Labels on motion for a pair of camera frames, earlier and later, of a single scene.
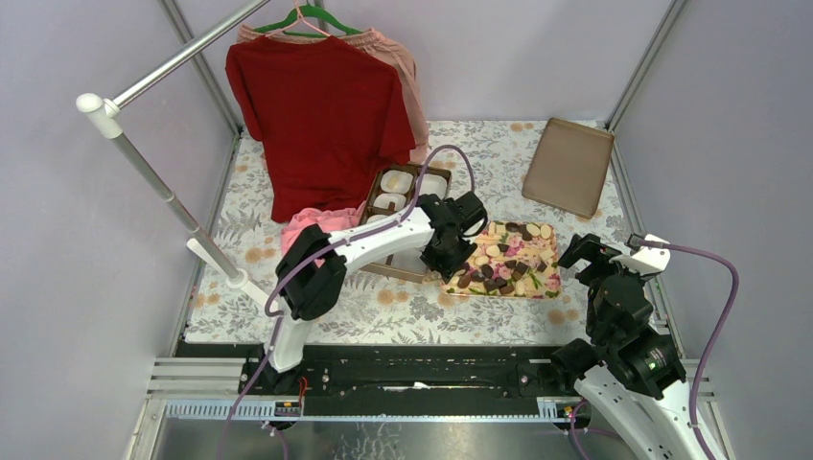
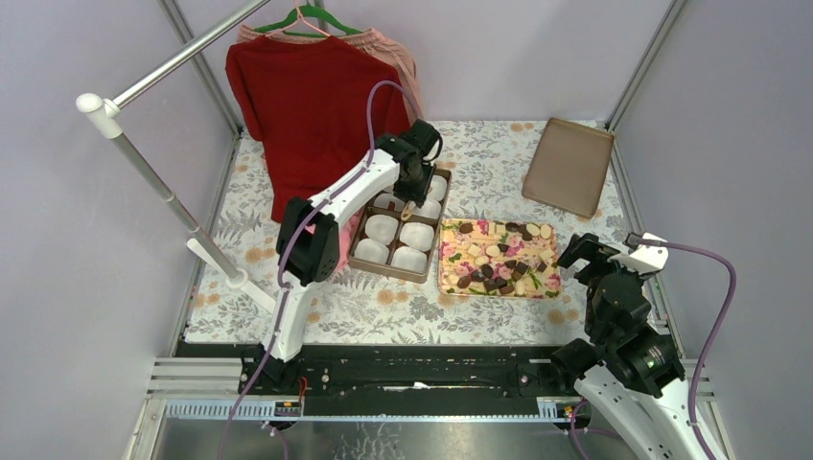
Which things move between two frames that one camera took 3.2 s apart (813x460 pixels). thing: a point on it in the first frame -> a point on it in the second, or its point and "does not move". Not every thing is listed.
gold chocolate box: x=391 y=194 does not move
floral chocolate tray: x=512 y=260 does not move
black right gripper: x=590 y=248 does not move
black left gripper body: x=445 y=259 -> x=413 y=184
